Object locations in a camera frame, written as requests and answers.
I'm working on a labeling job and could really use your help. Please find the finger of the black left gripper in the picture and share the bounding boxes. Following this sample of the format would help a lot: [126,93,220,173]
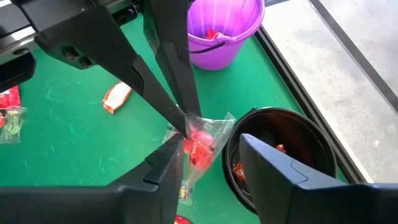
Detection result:
[19,0,188,139]
[143,0,202,115]

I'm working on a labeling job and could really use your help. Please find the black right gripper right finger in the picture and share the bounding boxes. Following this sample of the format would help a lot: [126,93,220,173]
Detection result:
[238,133,398,224]

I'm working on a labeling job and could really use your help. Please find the red Skittles candy pouch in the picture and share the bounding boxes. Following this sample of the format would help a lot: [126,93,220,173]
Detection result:
[0,85,22,110]
[205,27,225,40]
[174,214,193,224]

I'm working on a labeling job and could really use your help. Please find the clear-wrapped red jelly candy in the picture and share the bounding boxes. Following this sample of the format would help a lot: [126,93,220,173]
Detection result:
[161,111,236,187]

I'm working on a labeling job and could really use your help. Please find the orange white-backed candy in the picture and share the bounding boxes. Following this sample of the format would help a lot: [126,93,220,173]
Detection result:
[101,80,134,114]

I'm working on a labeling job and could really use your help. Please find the black plastic bucket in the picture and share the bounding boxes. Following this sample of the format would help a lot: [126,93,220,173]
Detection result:
[221,106,338,215]

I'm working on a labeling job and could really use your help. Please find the purple face-printed plastic bucket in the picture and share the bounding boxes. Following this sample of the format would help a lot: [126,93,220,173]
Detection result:
[187,0,266,71]

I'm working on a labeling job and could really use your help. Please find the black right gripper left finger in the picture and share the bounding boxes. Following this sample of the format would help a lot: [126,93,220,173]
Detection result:
[0,133,185,224]

